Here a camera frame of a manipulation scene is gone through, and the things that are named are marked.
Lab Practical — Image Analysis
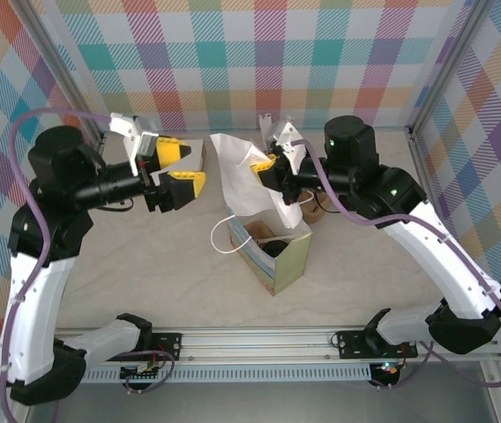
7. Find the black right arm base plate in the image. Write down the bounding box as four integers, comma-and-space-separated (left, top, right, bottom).
336, 329, 419, 360

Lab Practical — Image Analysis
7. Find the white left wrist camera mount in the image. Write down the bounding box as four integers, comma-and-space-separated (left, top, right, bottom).
108, 113, 161, 176

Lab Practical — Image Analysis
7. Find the thin black right camera cable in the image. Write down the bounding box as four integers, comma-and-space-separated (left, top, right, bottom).
306, 191, 345, 214

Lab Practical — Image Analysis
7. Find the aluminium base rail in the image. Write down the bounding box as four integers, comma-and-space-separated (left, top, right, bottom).
54, 324, 501, 366

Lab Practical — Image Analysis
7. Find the white paper napkin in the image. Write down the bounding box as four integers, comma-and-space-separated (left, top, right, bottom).
209, 132, 304, 231

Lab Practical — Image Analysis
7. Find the thin black left camera cable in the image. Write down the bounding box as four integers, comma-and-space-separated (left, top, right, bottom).
99, 198, 136, 213

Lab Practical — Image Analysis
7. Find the floral green paper gift bag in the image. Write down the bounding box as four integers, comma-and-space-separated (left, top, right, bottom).
210, 214, 314, 298

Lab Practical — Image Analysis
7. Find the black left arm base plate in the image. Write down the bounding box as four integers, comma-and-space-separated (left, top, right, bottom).
142, 331, 184, 361

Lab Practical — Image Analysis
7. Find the slotted grey cable duct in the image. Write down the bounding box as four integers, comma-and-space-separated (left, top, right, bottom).
80, 367, 373, 384

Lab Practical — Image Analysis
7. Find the small controller circuit board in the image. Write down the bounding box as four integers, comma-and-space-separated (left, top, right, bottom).
119, 361, 163, 382
371, 360, 402, 378

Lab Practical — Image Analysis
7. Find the aluminium frame post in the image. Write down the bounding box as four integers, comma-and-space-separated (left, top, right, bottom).
19, 0, 105, 145
407, 0, 492, 137

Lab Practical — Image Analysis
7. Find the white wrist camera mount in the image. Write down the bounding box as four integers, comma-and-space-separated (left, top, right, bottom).
270, 122, 307, 177
108, 113, 161, 176

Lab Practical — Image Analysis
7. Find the thin black camera cable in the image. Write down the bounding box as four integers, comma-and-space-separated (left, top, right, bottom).
306, 191, 345, 214
99, 198, 136, 213

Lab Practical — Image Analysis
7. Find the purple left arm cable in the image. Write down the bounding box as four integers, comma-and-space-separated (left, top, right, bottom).
0, 108, 176, 423

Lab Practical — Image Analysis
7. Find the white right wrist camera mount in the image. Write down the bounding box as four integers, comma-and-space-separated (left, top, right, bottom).
270, 122, 307, 177

